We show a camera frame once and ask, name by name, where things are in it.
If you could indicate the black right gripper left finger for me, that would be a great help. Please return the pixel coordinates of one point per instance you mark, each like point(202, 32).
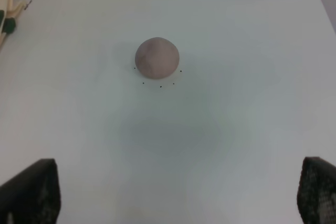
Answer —
point(33, 195)

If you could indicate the pink peach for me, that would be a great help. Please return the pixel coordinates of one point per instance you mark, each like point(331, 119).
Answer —
point(157, 58)

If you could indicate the white linen bag green handles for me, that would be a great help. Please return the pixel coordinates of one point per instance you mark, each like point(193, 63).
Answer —
point(9, 16)

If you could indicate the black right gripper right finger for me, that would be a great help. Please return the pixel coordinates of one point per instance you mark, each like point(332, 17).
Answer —
point(316, 191)

